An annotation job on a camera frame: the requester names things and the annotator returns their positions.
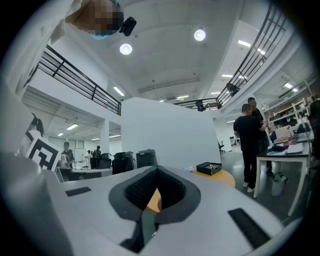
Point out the white waste bin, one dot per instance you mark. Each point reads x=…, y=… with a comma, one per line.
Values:
x=278, y=186

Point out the bag of blue items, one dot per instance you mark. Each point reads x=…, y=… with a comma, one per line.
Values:
x=188, y=169

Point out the white wall shelf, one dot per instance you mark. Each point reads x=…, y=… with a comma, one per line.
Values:
x=287, y=115

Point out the white curved partition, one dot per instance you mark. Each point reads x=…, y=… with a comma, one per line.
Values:
x=170, y=135

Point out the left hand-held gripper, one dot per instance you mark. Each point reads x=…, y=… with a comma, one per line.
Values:
x=43, y=153

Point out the person's blue face mask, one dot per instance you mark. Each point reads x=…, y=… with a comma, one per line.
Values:
x=98, y=35

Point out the black balcony railing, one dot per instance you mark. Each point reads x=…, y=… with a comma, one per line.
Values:
x=252, y=62
x=80, y=82

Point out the black head-worn camera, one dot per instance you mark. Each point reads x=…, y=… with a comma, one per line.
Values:
x=128, y=25

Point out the black hard case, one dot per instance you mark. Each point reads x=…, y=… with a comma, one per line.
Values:
x=123, y=163
x=146, y=158

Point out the large black office chair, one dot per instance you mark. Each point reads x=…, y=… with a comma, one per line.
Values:
x=315, y=130

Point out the white desk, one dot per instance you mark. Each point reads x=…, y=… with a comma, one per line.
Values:
x=282, y=156

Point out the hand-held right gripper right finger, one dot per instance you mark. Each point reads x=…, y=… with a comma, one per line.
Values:
x=212, y=225

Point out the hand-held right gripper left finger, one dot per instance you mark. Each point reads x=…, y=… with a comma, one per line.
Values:
x=95, y=212

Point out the round ceiling lamp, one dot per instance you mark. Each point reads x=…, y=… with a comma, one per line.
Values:
x=199, y=35
x=125, y=49

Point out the black open box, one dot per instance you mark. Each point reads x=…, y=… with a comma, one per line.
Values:
x=208, y=169

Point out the whiteboard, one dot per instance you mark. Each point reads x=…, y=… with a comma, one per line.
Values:
x=79, y=155

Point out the yellow tool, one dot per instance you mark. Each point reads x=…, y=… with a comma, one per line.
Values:
x=211, y=166

